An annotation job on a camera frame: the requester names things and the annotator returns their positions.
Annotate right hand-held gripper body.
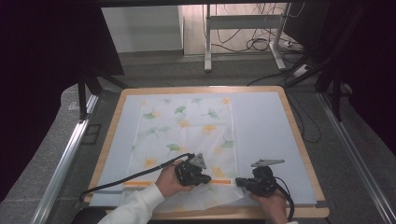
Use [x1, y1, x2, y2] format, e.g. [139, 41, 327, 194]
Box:
[250, 159, 286, 198]

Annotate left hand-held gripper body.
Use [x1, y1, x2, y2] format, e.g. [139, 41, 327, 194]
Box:
[174, 152, 207, 188]

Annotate white ginkgo leaf print cloth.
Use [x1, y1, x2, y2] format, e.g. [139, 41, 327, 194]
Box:
[120, 96, 246, 215]

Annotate person's left hand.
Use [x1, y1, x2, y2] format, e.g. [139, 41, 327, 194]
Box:
[155, 160, 194, 198]

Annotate person's right hand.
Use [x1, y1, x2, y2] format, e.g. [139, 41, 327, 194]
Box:
[249, 189, 290, 224]

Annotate wooden table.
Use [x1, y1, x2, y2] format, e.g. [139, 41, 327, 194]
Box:
[83, 85, 331, 220]

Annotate white table mat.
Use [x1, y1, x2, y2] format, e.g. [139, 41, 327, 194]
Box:
[89, 91, 318, 208]

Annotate dark floor plate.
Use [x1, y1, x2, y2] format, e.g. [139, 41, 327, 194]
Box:
[81, 123, 103, 146]

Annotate black metal stand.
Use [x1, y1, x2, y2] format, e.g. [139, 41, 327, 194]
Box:
[77, 69, 129, 121]
[283, 4, 367, 123]

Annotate white power strip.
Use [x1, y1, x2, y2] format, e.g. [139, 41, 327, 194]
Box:
[291, 63, 313, 78]

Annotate white panel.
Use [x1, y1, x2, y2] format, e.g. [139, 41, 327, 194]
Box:
[100, 5, 185, 54]

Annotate black curtain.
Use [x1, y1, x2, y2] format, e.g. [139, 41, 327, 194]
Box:
[0, 0, 125, 203]
[281, 0, 396, 157]

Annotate right hand-held gripper black cable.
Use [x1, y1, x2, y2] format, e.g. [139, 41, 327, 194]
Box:
[273, 175, 296, 222]

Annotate hand-held gripper black cable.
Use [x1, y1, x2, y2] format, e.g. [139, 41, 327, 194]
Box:
[273, 175, 296, 222]
[78, 152, 196, 203]

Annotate left hand-held gripper black cable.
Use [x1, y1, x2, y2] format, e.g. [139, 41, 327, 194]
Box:
[78, 152, 196, 203]

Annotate aluminium floor rail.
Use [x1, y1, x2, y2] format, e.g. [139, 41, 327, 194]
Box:
[317, 91, 396, 224]
[29, 93, 100, 224]

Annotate black floor cables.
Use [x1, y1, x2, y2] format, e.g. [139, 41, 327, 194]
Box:
[210, 2, 323, 145]

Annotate white metal desk frame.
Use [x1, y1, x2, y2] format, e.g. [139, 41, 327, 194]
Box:
[203, 3, 292, 74]

